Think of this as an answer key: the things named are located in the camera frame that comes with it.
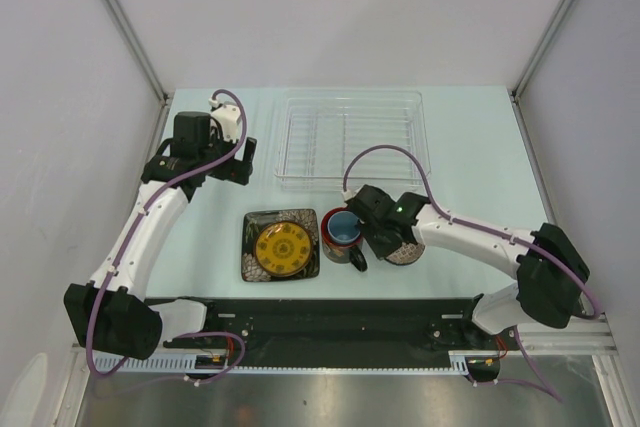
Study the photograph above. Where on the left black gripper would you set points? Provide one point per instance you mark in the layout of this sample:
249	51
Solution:
232	171

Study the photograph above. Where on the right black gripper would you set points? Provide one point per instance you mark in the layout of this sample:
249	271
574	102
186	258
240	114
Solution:
382	251

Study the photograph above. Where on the brown patterned bowl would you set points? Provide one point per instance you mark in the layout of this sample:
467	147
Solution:
406	254

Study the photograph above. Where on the light blue cup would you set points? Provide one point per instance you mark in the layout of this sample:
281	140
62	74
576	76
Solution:
342	227

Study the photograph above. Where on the red black mug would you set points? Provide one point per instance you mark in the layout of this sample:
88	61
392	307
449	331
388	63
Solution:
343	254

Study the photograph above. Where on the clear wire dish rack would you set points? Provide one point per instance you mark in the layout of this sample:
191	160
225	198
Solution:
320	131

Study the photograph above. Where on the yellow round patterned plate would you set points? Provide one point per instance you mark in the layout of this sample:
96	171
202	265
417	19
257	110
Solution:
283	248

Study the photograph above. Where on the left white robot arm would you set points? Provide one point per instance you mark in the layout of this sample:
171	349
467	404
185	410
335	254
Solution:
130	247

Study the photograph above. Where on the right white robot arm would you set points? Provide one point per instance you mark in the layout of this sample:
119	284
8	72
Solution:
547	272

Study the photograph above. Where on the black square floral plate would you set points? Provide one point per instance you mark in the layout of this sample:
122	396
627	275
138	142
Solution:
255	222

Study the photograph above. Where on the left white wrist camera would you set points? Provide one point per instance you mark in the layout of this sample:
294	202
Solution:
225	120

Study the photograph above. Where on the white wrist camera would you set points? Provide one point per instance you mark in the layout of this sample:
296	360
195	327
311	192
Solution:
225	120
347	195

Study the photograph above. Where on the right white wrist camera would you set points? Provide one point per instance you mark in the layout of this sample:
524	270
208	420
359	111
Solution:
347	195

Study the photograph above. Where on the right slotted cable duct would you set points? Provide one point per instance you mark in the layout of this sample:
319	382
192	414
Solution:
473	361

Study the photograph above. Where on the slotted cable duct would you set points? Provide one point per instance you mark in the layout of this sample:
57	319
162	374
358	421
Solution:
473	361
177	363

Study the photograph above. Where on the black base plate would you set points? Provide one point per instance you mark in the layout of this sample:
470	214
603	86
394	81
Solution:
307	354

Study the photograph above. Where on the left slotted cable duct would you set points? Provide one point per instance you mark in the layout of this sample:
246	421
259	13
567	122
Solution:
177	363

